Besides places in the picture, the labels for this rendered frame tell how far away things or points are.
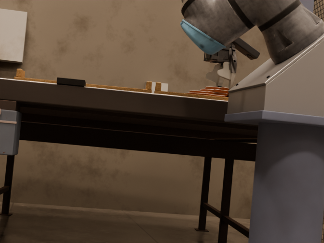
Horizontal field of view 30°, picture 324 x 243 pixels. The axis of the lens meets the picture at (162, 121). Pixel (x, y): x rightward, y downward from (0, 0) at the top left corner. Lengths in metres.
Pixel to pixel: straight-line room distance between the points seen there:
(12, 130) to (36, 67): 5.23
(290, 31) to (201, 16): 0.21
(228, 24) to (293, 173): 0.38
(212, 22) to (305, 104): 0.29
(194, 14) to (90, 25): 5.50
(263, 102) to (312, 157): 0.18
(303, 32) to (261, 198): 0.40
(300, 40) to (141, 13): 5.68
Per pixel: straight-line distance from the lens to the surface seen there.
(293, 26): 1.45
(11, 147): 1.66
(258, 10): 1.46
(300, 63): 1.40
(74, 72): 6.88
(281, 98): 1.38
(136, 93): 1.66
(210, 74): 2.00
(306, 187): 1.42
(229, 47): 1.95
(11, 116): 1.66
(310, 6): 3.92
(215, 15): 1.46
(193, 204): 7.09
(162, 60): 7.03
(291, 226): 1.42
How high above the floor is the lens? 0.77
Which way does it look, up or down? 2 degrees up
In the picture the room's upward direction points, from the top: 5 degrees clockwise
